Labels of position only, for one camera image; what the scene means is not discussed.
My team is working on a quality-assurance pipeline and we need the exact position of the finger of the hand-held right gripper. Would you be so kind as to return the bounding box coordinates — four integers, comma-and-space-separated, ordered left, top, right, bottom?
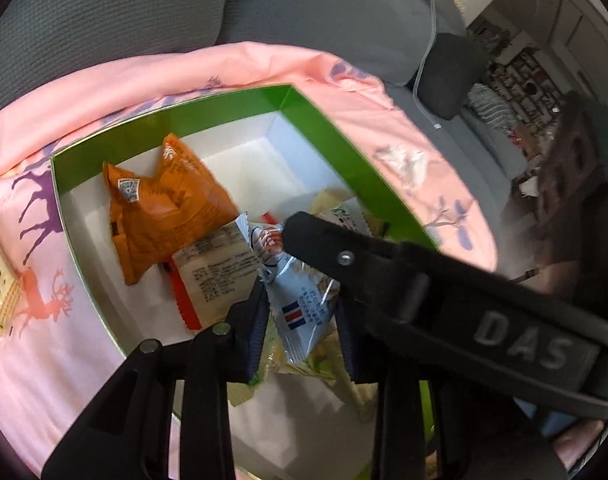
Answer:
281, 211, 608, 422

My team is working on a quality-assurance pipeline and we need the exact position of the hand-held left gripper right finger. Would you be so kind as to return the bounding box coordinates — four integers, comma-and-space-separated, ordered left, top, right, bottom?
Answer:
336, 300, 570, 480

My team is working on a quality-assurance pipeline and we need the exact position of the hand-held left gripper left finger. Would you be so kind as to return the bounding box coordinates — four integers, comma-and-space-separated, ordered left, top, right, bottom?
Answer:
41, 280, 271, 480

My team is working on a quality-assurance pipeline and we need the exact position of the yellow green snack packet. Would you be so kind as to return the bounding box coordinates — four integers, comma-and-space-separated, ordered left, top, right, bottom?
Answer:
226, 310, 381, 422

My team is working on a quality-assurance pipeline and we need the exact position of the blue white snack packet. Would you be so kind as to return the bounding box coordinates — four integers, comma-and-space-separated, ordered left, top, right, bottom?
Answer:
235, 212, 343, 367

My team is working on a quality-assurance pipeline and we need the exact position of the beige snack packet red edge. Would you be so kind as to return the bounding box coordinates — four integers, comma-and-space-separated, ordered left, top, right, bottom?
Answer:
165, 222, 267, 332

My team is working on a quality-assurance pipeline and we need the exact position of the white green snack packet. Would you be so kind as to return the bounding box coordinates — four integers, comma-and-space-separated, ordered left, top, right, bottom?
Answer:
308, 187, 385, 242

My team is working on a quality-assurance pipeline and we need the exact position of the orange snack packet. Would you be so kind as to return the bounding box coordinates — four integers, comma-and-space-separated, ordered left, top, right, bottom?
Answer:
102, 132, 241, 287

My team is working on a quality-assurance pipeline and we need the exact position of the green cardboard box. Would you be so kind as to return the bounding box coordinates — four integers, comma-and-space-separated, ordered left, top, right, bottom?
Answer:
50, 84, 445, 480

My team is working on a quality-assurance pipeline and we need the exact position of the person's right hand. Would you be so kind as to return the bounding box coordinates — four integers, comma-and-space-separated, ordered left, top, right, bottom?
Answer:
551, 416, 608, 469

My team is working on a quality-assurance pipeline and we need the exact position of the grey sofa seat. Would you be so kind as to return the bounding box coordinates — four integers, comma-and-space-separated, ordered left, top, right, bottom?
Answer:
383, 77, 518, 187

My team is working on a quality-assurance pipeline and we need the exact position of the grey white patterned cushion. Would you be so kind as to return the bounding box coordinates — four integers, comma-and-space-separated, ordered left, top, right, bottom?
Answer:
465, 82, 521, 134

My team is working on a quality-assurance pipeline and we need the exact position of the cluttered shelf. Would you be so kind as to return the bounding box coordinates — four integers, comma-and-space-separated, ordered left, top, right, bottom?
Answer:
463, 14, 581, 162

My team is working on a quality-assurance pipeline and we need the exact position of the white cabinet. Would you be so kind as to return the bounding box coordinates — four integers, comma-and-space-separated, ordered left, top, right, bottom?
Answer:
533, 0, 608, 103

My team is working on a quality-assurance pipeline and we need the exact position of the dark grey small pillow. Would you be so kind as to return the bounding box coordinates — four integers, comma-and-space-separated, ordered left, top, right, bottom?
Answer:
412, 33, 491, 122

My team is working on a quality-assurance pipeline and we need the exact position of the pink printed blanket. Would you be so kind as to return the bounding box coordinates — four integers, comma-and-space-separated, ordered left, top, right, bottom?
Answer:
0, 40, 500, 480

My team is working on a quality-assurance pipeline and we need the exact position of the grey ribbed sofa cushion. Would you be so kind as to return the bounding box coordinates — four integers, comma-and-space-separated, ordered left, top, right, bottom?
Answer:
0, 0, 241, 120
218, 0, 471, 88

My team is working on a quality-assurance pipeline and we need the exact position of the white cable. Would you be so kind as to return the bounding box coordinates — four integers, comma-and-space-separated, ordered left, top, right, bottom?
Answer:
415, 0, 445, 132

